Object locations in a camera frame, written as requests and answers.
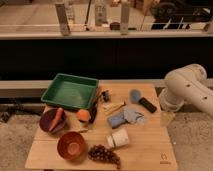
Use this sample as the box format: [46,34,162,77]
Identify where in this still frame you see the black eraser with blue pad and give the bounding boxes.
[129,89,157,113]

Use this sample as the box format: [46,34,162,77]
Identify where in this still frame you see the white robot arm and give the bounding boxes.
[158,64,213,127]

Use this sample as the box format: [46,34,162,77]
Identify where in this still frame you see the green plastic tray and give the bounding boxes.
[41,73,99,110]

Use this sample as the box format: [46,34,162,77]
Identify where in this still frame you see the grey crumpled cloth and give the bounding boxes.
[124,107,145,125]

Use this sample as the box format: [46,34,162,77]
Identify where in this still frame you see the white cup lying sideways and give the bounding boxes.
[107,128,130,148]

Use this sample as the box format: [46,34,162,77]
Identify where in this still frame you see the small dark toy figure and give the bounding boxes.
[101,90,110,102]

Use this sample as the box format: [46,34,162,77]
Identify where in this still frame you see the dark eggplant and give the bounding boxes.
[89,98,99,123]

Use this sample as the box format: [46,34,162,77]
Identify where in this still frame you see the bunch of dark grapes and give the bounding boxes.
[88,145,121,169]

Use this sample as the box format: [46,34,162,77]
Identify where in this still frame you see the orange fruit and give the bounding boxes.
[76,109,91,122]

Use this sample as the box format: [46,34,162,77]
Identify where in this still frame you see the orange wooden bowl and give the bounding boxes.
[57,131,86,160]

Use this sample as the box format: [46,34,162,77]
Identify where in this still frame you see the orange carrot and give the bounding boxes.
[49,108,63,132]

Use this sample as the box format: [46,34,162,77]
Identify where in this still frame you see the purple bowl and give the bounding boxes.
[39,108,67,134]

